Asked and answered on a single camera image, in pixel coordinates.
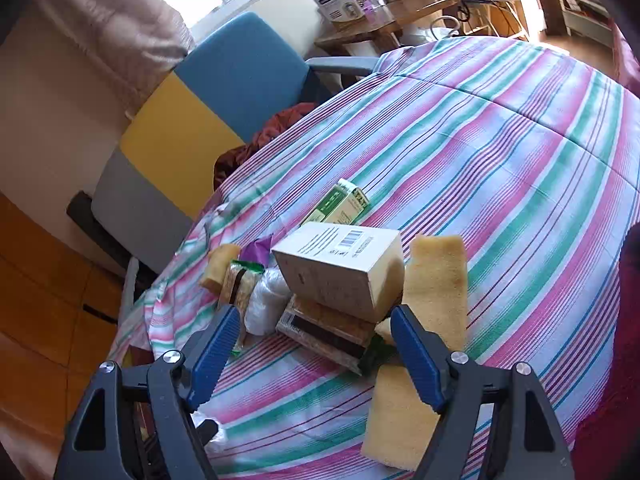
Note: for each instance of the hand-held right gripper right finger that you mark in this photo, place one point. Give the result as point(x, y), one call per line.
point(417, 355)

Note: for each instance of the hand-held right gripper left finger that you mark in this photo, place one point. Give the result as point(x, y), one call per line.
point(215, 355)

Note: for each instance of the tall yellow sponge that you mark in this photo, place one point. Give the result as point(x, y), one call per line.
point(437, 285)

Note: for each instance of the small rice cracker packet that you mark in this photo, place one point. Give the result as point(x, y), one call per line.
point(239, 285)

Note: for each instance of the large rice cracker packet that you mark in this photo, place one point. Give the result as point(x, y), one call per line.
point(320, 330)

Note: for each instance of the purple snack packet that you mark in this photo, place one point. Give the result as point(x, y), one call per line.
point(257, 251)

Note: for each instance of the white cardboard box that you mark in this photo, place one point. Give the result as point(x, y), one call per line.
point(330, 270)

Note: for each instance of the green carton box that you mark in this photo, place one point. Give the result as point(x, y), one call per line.
point(340, 202)

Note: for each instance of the crumpled white plastic bag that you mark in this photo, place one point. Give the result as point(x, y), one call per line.
point(265, 300)

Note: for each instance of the dark red fleece blanket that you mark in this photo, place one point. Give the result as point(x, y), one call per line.
point(615, 360)

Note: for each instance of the striped pink green blanket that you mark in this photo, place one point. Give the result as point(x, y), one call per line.
point(475, 160)

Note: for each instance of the dark red cloth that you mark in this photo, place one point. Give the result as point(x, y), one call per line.
point(280, 125)

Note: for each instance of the blue yellow grey chair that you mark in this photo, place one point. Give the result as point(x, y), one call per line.
point(235, 70)

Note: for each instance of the wooden desk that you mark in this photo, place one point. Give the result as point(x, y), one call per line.
point(360, 35)

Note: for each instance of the pink curtain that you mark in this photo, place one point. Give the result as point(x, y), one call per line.
point(110, 25)

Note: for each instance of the purple jars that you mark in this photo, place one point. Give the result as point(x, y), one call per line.
point(370, 2)

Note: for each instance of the white grey product box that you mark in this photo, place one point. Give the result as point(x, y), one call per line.
point(335, 2)

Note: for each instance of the white shelf unit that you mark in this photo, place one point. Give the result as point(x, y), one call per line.
point(582, 12)

